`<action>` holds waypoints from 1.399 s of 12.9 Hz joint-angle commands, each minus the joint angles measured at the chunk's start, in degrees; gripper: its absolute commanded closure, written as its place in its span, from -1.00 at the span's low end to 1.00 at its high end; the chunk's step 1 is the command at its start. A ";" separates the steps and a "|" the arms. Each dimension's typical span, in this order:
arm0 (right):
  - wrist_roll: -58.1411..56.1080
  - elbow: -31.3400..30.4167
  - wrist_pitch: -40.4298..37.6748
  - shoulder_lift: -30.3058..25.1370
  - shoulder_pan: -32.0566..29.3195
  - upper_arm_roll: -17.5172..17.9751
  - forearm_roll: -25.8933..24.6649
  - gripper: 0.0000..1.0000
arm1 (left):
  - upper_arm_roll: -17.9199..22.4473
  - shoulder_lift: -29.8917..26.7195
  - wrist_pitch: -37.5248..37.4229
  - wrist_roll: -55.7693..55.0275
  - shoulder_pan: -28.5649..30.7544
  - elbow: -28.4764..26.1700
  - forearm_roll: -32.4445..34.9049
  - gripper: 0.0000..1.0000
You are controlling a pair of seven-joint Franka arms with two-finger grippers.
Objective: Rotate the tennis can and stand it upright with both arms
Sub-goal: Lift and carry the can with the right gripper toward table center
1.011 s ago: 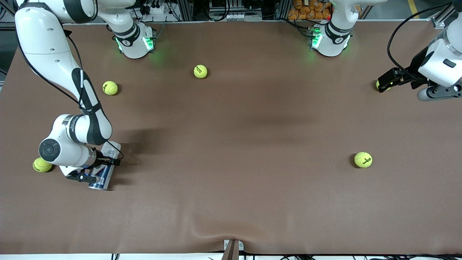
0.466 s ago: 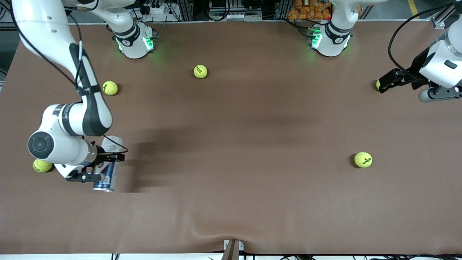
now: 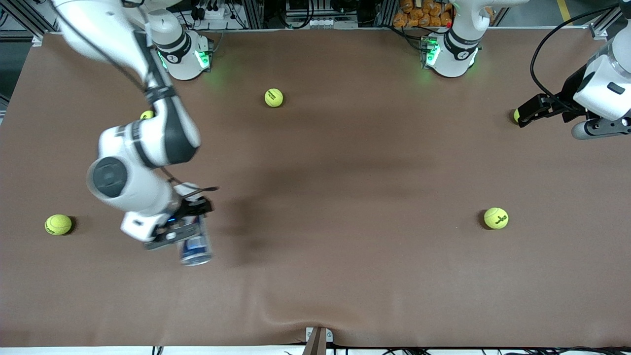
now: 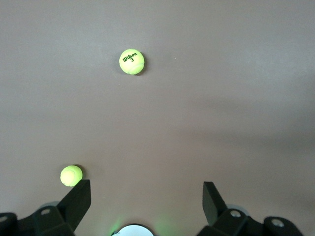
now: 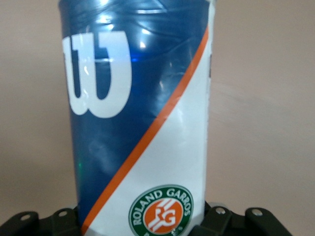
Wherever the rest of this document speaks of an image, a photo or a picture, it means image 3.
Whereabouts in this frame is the white blue tennis ball can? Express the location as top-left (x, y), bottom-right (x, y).
top-left (177, 214), bottom-right (213, 267)

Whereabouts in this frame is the brown table mat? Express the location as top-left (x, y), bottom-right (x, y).
top-left (0, 27), bottom-right (631, 349)

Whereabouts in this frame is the orange netted bag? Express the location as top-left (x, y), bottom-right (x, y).
top-left (392, 0), bottom-right (455, 29)

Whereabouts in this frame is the white power strip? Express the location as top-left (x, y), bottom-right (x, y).
top-left (194, 2), bottom-right (226, 21)

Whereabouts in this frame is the white connector strip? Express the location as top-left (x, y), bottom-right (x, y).
top-left (285, 17), bottom-right (359, 30)

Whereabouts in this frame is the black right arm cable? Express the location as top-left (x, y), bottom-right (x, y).
top-left (49, 0), bottom-right (220, 195)

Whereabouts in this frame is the aluminium frame rail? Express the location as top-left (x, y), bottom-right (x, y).
top-left (590, 5), bottom-right (626, 41)
top-left (4, 0), bottom-right (56, 46)

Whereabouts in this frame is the metal bracket with screws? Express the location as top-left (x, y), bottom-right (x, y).
top-left (305, 326), bottom-right (334, 355)

